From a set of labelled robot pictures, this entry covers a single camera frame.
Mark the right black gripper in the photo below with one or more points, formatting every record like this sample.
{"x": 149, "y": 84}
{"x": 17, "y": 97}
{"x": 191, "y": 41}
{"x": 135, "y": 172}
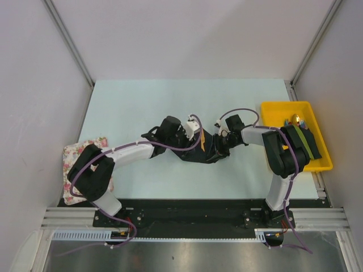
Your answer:
{"x": 220, "y": 145}

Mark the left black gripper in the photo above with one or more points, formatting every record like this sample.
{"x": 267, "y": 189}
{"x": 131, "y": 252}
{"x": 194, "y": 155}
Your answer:
{"x": 186, "y": 142}

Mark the gold knife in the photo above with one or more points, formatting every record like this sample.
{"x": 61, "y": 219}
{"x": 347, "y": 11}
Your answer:
{"x": 202, "y": 140}

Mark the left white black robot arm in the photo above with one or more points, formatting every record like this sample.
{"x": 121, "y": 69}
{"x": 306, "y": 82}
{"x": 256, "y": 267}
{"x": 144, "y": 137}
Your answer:
{"x": 91, "y": 173}

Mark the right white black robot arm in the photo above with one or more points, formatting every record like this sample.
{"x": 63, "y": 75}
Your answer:
{"x": 287, "y": 151}

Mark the dark rolled napkin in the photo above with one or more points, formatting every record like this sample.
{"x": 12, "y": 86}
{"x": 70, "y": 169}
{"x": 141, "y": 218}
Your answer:
{"x": 312, "y": 143}

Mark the green rolled napkin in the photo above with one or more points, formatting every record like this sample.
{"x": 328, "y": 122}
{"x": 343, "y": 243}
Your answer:
{"x": 304, "y": 141}

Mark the yellow plastic bin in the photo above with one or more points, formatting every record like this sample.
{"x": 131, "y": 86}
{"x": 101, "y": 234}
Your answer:
{"x": 274, "y": 113}

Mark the gold spoon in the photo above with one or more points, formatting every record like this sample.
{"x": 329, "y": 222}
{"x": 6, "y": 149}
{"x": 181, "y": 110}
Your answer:
{"x": 295, "y": 120}

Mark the floral cloth mat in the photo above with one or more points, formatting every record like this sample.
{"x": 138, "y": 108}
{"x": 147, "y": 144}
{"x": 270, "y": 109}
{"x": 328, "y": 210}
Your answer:
{"x": 70, "y": 155}

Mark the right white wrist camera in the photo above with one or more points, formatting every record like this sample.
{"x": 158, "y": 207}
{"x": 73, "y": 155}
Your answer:
{"x": 220, "y": 126}

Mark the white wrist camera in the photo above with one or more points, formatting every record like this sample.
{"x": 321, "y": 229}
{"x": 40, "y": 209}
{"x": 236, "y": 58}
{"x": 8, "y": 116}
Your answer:
{"x": 191, "y": 127}
{"x": 220, "y": 126}

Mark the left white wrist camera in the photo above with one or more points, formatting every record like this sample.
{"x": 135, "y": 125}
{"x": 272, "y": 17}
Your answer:
{"x": 191, "y": 127}

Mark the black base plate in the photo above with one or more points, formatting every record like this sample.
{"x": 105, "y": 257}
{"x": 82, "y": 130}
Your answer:
{"x": 191, "y": 218}

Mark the right corner aluminium post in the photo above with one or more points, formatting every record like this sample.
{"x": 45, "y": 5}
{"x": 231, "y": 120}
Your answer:
{"x": 327, "y": 20}

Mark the corner aluminium post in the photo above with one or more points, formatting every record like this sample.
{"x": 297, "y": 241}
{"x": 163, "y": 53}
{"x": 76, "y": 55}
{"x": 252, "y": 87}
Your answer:
{"x": 327, "y": 20}
{"x": 68, "y": 40}

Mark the aluminium frame rail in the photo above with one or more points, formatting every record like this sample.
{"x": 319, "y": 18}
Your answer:
{"x": 74, "y": 218}

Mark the white cable duct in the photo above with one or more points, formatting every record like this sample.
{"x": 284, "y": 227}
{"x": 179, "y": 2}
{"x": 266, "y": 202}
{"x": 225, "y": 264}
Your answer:
{"x": 114, "y": 236}

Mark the left corner aluminium post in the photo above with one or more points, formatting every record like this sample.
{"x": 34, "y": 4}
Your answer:
{"x": 68, "y": 40}

